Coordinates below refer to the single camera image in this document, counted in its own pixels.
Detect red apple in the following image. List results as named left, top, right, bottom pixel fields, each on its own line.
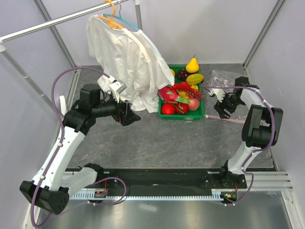
left=174, top=103, right=189, bottom=115
left=161, top=103, right=176, bottom=115

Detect white t-shirt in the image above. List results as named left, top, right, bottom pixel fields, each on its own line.
left=86, top=15, right=174, bottom=113

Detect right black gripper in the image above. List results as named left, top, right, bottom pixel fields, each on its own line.
left=213, top=90, right=244, bottom=119

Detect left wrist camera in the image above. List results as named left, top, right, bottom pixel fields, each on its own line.
left=109, top=80, right=127, bottom=103

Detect teal clothes hanger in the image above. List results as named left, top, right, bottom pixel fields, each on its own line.
left=103, top=0, right=142, bottom=31

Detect pink dragon fruit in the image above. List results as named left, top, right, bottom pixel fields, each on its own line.
left=158, top=86, right=190, bottom=104

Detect orange clothes hanger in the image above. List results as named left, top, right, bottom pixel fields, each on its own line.
left=98, top=0, right=124, bottom=29

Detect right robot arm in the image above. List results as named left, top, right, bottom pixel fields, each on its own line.
left=211, top=76, right=284, bottom=188

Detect purple cable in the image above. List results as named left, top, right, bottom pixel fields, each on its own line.
left=30, top=66, right=126, bottom=227
left=202, top=85, right=277, bottom=207

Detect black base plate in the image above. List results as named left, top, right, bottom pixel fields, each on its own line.
left=96, top=168, right=247, bottom=197

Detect white cable duct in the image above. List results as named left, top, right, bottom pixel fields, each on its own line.
left=70, top=190, right=223, bottom=201

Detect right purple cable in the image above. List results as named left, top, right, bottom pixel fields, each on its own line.
left=202, top=85, right=277, bottom=207

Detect red grapes bunch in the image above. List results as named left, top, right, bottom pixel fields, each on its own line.
left=186, top=90, right=203, bottom=101

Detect yellow star fruit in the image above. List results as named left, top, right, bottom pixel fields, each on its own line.
left=186, top=73, right=204, bottom=85

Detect clear pink zip top bag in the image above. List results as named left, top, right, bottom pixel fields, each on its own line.
left=202, top=70, right=248, bottom=124

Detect peach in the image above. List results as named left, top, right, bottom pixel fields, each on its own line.
left=188, top=98, right=200, bottom=111

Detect silver clothes rack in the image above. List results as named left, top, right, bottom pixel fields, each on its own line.
left=0, top=0, right=143, bottom=120

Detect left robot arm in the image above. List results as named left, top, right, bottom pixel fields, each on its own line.
left=20, top=80, right=140, bottom=215

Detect red chili pepper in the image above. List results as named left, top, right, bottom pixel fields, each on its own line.
left=171, top=82, right=197, bottom=94

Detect yellow pear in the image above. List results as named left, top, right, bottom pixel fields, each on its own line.
left=185, top=55, right=199, bottom=73

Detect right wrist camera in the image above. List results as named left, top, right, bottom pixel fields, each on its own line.
left=208, top=88, right=226, bottom=103

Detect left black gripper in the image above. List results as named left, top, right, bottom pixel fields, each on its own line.
left=92, top=91, right=140, bottom=126

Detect dark purple grapes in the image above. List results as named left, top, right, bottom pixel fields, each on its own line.
left=177, top=69, right=191, bottom=81

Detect yellow banana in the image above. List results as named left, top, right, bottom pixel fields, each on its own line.
left=179, top=85, right=199, bottom=100

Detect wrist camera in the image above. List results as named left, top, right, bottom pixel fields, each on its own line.
left=208, top=88, right=226, bottom=103
left=109, top=80, right=127, bottom=103

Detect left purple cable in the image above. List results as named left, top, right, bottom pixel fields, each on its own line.
left=30, top=66, right=126, bottom=227

